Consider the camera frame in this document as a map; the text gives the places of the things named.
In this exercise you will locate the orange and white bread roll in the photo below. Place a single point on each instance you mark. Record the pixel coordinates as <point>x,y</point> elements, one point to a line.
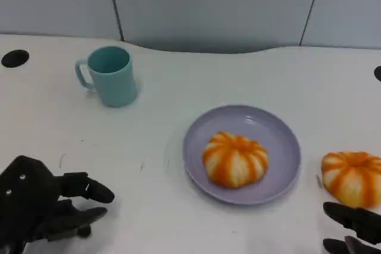
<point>235,160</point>
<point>354,176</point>

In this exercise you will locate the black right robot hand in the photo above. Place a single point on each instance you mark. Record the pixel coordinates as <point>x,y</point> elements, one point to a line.
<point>366,224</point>

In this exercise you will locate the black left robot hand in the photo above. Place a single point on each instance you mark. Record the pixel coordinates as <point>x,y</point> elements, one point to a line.
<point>26,200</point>

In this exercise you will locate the pale green mug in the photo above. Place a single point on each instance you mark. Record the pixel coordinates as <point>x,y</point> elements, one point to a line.
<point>116,87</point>

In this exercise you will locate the lilac plate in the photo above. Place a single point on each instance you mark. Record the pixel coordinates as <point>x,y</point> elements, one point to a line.
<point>282,147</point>

